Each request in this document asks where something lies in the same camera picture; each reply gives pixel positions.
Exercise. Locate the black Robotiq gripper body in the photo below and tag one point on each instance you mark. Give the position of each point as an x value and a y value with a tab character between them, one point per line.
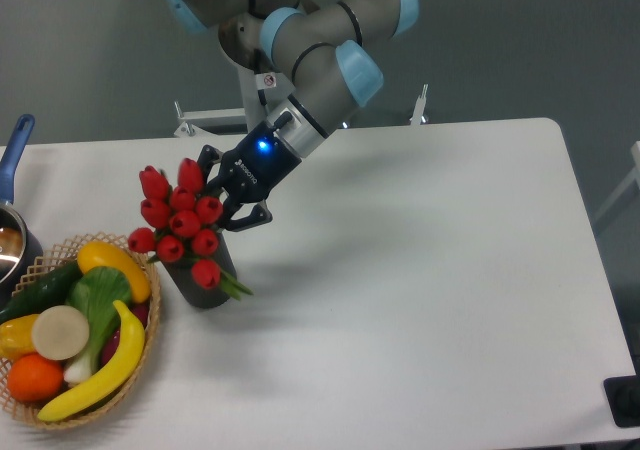
255	166

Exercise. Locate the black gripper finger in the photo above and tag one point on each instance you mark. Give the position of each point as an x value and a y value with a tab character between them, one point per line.
259	214
209	162

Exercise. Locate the red tulip bouquet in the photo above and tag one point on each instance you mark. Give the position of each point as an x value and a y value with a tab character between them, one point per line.
179	219

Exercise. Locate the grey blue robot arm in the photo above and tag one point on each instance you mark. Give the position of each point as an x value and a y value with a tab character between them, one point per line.
322	54

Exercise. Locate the dark grey ribbed vase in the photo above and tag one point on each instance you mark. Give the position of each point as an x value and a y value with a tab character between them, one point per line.
205	282

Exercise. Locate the dark red vegetable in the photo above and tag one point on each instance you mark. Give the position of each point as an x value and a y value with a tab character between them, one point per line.
141	312

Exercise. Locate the green bok choy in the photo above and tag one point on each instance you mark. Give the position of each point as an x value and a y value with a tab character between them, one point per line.
93	295

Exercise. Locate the green cucumber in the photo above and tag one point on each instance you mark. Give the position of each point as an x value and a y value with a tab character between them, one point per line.
49	290

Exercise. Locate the woven wicker basket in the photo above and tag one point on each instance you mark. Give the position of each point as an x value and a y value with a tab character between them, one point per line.
58	255

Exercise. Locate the yellow banana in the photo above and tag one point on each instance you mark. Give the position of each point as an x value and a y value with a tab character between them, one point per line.
106	380

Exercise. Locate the beige round disc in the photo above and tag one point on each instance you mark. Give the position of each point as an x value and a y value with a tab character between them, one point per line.
60	333

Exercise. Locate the yellow bell pepper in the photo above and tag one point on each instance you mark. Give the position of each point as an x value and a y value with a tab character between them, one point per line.
16	339

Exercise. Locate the orange fruit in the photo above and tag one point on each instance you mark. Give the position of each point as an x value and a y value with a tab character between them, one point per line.
33	378

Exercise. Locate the black device at table edge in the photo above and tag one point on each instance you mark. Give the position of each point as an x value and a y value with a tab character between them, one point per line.
623	398

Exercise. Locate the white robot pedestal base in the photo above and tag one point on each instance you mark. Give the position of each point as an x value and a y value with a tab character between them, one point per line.
261	87

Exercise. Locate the blue handled saucepan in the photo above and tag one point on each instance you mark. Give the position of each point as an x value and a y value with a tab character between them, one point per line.
19	247

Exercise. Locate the white frame at right edge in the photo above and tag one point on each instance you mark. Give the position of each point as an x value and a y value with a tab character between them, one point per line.
621	196

